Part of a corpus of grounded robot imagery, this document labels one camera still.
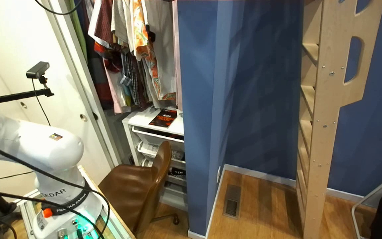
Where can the row of hanging clothes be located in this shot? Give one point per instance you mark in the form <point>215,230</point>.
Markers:
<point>134,49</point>

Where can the floor vent grille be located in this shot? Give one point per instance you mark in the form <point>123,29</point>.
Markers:
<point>232,200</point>

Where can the brown wooden chair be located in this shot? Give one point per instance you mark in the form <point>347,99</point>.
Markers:
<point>134,186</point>

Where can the white metal frame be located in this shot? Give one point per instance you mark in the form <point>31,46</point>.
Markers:
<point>370,196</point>

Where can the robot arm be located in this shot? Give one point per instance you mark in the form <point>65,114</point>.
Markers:
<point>38,149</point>

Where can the wooden loft bed ladder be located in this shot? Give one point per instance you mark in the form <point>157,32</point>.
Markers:
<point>327,109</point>

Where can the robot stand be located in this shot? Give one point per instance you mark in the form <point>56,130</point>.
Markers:
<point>111,225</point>

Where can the camera on mount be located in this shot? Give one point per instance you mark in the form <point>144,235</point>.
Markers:
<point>37,69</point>

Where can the white wall socket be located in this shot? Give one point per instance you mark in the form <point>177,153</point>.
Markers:
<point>218,174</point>

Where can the black and red book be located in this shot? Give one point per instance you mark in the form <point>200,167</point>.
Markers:
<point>163,118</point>

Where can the white sliding closet door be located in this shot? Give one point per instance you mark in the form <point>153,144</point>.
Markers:
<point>18,66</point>

